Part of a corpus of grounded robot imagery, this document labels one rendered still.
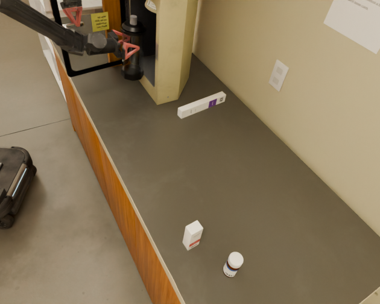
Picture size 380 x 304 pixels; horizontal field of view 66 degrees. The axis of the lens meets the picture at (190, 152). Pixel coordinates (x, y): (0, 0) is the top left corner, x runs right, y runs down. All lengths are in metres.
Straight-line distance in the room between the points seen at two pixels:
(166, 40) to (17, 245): 1.53
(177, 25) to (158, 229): 0.75
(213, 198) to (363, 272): 0.52
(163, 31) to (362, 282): 1.08
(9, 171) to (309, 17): 1.86
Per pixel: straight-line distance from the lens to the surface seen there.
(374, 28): 1.06
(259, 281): 0.96
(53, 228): 2.13
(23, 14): 1.08
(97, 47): 1.20
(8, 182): 2.12
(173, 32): 1.22
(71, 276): 1.97
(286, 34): 1.27
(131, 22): 1.31
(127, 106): 1.37
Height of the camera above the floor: 1.80
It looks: 47 degrees down
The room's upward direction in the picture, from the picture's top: 9 degrees clockwise
